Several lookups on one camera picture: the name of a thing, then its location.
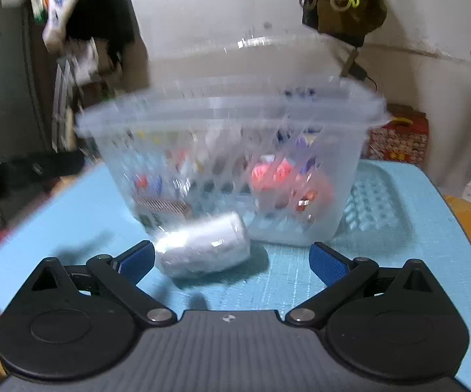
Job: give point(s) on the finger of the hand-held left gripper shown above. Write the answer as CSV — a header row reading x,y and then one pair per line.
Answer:
x,y
27,171

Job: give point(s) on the white roll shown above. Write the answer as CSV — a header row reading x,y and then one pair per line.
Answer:
x,y
203,246

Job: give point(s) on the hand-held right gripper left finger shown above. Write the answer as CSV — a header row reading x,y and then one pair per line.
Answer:
x,y
137,260

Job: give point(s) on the red patterned gift box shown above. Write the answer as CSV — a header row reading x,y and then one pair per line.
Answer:
x,y
399,139

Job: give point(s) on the dark hanging bag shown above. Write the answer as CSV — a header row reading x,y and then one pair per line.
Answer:
x,y
352,18

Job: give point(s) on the brown striped packet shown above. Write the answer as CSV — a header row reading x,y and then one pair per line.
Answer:
x,y
163,206

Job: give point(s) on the clear plastic basket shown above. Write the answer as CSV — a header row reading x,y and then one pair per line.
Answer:
x,y
235,159

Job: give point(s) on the red wrapped snack packet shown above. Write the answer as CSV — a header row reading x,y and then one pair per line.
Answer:
x,y
272,175

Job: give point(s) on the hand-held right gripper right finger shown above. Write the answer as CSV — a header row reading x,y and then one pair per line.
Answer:
x,y
326,262

